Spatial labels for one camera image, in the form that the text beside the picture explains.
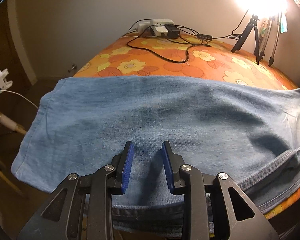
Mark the colourful hanging cloth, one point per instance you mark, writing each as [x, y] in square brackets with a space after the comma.
[284, 25]

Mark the black power adapter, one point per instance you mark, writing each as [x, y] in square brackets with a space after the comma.
[172, 31]

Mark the light blue denim pants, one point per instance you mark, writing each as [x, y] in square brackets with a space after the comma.
[165, 110]

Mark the orange floral tablecloth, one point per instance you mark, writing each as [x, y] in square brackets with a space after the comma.
[190, 62]

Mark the tall folded tripod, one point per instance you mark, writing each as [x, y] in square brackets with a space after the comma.
[275, 45]

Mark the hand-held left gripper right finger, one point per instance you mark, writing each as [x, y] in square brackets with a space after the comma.
[168, 170]

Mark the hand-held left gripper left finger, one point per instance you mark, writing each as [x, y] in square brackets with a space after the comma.
[128, 167]

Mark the small black tripod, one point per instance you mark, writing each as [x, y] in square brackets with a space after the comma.
[245, 33]

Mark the white power strip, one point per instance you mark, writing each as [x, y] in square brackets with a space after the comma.
[162, 21]

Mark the metal door stopper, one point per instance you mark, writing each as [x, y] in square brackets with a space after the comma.
[73, 67]

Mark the white clip lamp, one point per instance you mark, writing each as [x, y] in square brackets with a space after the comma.
[3, 80]

